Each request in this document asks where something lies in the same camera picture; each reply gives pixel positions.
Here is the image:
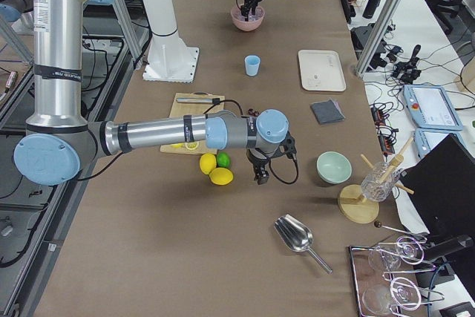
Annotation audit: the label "pink bowl with ice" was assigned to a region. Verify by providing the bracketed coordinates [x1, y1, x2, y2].
[230, 5, 266, 32]

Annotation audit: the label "blue teach pendant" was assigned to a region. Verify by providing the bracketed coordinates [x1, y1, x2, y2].
[413, 128, 465, 159]
[402, 85, 463, 131]

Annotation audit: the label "lemon half slice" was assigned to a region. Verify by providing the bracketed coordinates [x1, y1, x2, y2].
[185, 142, 199, 151]

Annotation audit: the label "black handled metal knife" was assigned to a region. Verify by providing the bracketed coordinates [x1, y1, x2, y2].
[175, 97, 220, 105]

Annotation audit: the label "wire wine glass rack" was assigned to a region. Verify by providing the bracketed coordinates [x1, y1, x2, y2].
[348, 235, 445, 316]

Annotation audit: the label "dark red cherries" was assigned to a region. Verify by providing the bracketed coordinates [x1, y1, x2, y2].
[248, 108, 260, 117]

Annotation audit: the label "green lime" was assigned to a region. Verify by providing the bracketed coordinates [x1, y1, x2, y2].
[216, 151, 231, 168]

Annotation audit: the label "black monitor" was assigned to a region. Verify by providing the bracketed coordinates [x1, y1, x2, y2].
[401, 134, 474, 238]

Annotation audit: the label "wooden cutting board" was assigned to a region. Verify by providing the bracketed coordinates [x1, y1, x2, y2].
[160, 93, 225, 155]

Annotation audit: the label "metal ice scoop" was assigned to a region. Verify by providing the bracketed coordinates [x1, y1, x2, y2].
[274, 214, 333, 274]

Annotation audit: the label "beige plastic tray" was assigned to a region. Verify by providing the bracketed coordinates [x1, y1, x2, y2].
[298, 50, 346, 92]

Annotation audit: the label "yellow lemon front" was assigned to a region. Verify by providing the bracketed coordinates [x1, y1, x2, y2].
[209, 167, 234, 186]

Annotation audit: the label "light blue plastic cup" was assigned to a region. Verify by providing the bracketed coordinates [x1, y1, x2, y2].
[244, 55, 261, 76]

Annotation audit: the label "yellow lemon near lime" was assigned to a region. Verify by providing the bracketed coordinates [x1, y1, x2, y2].
[199, 153, 217, 175]

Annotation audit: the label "aluminium frame post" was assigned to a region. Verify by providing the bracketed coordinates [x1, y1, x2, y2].
[355, 0, 401, 78]

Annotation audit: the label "grey folded cloth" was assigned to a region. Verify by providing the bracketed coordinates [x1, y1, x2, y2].
[310, 99, 345, 124]

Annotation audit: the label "clear textured glass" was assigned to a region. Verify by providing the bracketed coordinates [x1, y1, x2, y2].
[361, 162, 401, 202]

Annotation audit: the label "wooden cup tree stand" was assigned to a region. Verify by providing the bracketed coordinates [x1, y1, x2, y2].
[338, 137, 414, 223]

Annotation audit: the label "mint green bowl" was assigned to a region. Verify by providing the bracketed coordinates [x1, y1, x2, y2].
[316, 151, 353, 184]

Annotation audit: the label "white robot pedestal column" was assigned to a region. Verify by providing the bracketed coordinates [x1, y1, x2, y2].
[142, 0, 199, 83]

